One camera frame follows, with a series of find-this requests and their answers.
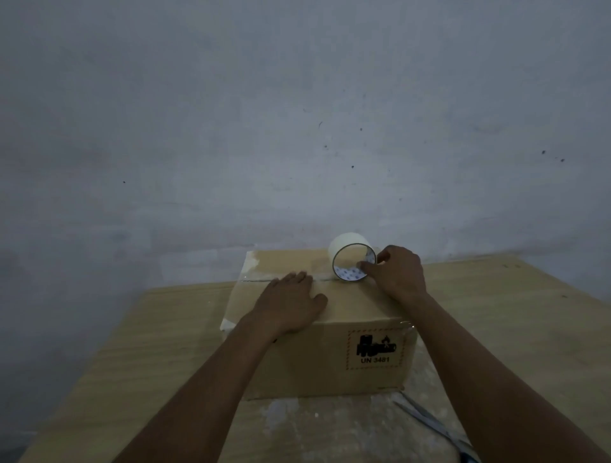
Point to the person's right hand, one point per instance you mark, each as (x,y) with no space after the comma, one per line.
(398,276)

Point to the clear tape roll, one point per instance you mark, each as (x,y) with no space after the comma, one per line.
(341,250)

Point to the person's left forearm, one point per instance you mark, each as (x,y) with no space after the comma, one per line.
(200,400)

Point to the brown cardboard box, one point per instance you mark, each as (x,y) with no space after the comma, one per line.
(324,357)

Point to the person's right forearm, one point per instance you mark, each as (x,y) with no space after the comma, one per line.
(511,391)

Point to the person's left hand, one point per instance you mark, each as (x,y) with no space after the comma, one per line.
(286,305)

